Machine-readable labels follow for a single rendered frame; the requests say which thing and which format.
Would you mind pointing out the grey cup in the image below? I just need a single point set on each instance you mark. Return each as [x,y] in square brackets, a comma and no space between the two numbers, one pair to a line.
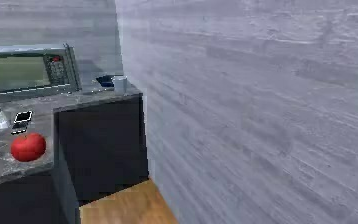
[120,84]

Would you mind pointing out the dark blue bowl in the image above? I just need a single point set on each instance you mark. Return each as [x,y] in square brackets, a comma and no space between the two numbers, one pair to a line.
[105,81]

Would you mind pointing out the black kitchen counter cabinet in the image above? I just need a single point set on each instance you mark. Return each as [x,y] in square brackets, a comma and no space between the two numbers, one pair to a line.
[97,146]

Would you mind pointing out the red apple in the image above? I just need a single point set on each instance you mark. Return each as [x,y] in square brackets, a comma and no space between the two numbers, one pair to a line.
[28,147]

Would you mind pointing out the grey microwave oven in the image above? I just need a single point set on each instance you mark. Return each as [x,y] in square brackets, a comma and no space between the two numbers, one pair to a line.
[27,71]

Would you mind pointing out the black mobile phone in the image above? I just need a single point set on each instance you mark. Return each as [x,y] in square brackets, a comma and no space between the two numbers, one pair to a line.
[21,122]

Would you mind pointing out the clear glass shaker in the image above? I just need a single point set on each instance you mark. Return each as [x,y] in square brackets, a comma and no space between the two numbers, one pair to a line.
[0,119]

